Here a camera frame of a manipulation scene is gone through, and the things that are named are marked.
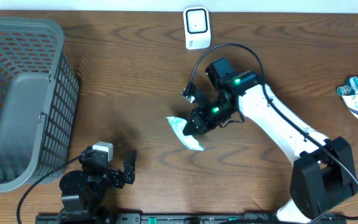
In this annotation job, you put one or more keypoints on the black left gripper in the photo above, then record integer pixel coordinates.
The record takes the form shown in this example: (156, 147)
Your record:
(117, 179)

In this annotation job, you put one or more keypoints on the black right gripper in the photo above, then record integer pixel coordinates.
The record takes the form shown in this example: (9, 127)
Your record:
(202, 124)

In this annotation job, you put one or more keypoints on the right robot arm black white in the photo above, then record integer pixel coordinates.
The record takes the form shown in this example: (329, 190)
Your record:
(323, 172)

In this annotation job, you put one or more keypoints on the white barcode scanner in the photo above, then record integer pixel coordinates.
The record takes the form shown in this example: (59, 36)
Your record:
(197, 28)

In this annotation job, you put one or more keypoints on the teal wet wipes pack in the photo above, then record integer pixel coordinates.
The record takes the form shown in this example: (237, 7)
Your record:
(178, 125)

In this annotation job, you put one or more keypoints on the dark grey plastic basket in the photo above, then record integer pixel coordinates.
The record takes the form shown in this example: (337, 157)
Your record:
(38, 97)

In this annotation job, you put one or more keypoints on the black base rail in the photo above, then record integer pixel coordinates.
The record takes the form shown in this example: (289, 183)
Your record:
(136, 218)

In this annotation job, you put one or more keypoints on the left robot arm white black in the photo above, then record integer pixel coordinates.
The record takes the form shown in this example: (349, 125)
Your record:
(83, 190)

